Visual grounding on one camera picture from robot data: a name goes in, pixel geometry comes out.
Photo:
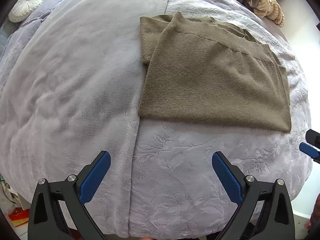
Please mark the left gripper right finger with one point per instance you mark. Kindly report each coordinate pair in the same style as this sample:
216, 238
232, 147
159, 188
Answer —
264, 209

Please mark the lavender plush blanket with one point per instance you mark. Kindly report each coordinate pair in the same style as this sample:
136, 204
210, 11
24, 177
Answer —
71, 80

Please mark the olive brown knit sweater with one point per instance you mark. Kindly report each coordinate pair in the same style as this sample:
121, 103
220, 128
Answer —
208, 71

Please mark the red yellow packet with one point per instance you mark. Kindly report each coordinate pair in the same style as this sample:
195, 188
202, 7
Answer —
19, 216

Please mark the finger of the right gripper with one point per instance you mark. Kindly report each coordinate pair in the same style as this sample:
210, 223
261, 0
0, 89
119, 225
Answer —
310, 151
313, 138

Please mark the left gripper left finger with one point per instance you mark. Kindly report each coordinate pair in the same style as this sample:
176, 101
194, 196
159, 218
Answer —
46, 220

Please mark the grey quilted floor mat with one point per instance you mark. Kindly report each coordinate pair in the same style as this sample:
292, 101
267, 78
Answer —
7, 29

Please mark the white round pleated cushion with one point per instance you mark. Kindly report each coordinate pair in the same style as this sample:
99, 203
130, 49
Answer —
22, 9

